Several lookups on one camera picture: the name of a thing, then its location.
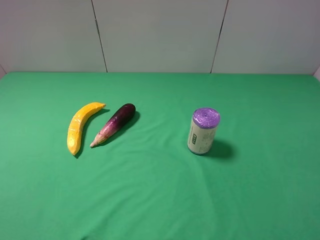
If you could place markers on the yellow banana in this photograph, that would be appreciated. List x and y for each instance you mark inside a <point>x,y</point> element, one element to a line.
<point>75,129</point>

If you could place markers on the purple eggplant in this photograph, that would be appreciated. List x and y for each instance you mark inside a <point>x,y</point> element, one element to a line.
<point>120,118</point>

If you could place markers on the purple trash bag roll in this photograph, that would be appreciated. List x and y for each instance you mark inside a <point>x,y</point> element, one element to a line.
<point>203,128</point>

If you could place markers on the green tablecloth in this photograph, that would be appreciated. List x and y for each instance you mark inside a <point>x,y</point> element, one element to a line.
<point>260,180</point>

